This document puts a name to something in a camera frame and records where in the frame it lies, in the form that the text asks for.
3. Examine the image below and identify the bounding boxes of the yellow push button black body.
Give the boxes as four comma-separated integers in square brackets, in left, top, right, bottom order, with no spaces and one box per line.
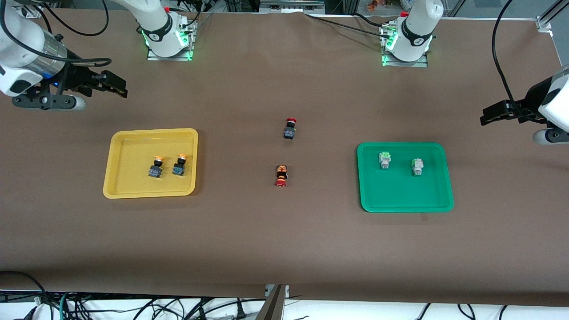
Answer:
[172,154,189,176]
[148,156,166,179]

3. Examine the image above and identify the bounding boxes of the yellow plastic tray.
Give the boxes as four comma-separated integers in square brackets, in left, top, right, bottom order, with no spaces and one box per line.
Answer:
[103,129,198,199]

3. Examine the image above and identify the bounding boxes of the green plastic tray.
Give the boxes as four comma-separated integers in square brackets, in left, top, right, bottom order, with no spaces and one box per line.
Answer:
[357,142,454,213]

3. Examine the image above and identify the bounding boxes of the grey metal box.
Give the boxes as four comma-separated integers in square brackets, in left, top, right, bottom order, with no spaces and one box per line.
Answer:
[260,0,325,14]

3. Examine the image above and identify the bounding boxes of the brown table cover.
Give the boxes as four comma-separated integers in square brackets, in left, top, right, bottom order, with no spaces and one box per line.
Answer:
[0,8,569,307]

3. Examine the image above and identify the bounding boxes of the brown wooden table leg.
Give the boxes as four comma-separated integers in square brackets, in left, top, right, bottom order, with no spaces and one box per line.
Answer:
[256,284,287,320]

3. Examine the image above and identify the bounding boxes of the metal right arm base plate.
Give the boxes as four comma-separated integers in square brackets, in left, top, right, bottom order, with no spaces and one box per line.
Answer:
[147,44,194,61]

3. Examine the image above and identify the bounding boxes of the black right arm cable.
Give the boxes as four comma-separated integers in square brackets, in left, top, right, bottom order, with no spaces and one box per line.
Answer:
[0,0,112,67]

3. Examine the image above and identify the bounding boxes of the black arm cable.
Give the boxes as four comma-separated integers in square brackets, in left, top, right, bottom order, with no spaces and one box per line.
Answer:
[491,0,534,120]
[0,0,112,67]

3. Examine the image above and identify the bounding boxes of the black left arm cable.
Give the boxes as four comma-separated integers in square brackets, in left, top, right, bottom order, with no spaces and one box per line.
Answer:
[491,0,534,120]

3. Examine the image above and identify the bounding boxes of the aluminium frame corner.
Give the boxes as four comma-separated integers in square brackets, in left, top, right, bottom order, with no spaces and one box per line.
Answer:
[24,0,45,18]
[536,0,569,32]

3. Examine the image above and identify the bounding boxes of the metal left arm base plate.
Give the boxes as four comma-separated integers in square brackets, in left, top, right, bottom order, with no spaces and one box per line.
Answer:
[381,24,428,68]

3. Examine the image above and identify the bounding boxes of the black cable on table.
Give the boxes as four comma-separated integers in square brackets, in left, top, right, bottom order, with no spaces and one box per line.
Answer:
[305,12,385,38]
[353,12,392,29]

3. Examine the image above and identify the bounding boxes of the green cable under table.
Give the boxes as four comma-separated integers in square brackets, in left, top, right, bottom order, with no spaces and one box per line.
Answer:
[58,291,72,320]

